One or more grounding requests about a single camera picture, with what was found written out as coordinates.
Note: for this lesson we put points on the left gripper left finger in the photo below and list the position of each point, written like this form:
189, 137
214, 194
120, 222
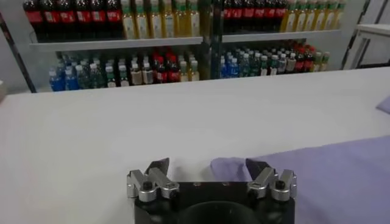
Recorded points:
158, 182

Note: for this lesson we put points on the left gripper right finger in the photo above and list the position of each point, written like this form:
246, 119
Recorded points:
265, 182

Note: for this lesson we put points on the lavender purple T-shirt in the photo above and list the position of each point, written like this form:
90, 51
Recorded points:
335, 182

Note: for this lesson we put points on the small white-cap dark drink bottle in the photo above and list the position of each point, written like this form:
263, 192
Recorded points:
291, 62
136, 76
147, 74
123, 76
264, 65
273, 64
110, 77
282, 63

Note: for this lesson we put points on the small red-cap cola bottle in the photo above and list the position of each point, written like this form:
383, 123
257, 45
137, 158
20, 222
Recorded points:
300, 61
161, 73
174, 71
308, 60

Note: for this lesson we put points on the small green-tinted water bottle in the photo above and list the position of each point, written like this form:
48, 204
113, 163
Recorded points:
96, 77
245, 65
83, 77

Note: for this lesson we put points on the glass-door beverage display cooler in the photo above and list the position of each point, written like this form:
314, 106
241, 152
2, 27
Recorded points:
204, 61

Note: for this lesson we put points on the shelf of drink bottles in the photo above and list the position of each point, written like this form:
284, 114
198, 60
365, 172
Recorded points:
217, 61

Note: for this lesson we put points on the white cooler shelf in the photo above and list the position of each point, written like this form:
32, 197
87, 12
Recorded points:
122, 44
274, 36

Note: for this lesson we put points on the green-cap yellow tea bottle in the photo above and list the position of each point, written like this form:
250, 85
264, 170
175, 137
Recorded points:
300, 19
330, 17
310, 18
181, 22
142, 24
168, 23
340, 16
194, 22
128, 24
155, 24
288, 19
320, 17

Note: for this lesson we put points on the black-framed open cooler door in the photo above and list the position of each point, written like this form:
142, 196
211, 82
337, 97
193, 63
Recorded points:
355, 36
18, 58

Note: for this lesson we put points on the white side table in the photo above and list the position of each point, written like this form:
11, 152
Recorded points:
374, 29

